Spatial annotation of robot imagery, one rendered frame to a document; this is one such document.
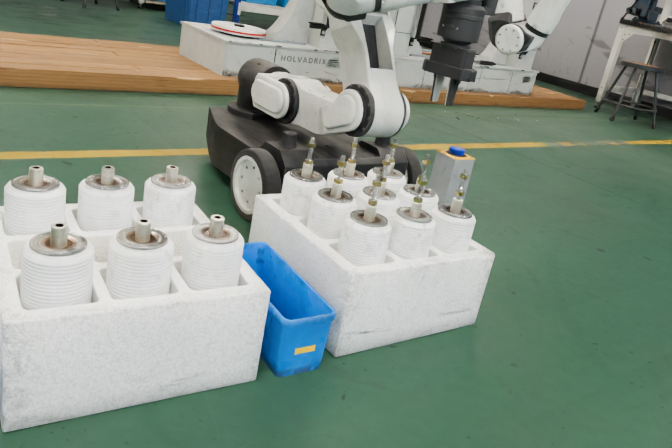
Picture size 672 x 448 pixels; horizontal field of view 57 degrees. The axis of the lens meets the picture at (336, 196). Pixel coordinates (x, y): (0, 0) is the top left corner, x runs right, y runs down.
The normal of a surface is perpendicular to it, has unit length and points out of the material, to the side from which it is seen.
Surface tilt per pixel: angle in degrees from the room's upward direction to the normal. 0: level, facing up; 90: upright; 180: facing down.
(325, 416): 0
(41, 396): 90
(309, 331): 92
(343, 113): 90
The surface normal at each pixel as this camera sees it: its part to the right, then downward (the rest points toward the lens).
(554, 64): -0.79, 0.06
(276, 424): 0.18, -0.92
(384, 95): 0.56, -0.32
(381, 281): 0.55, 0.38
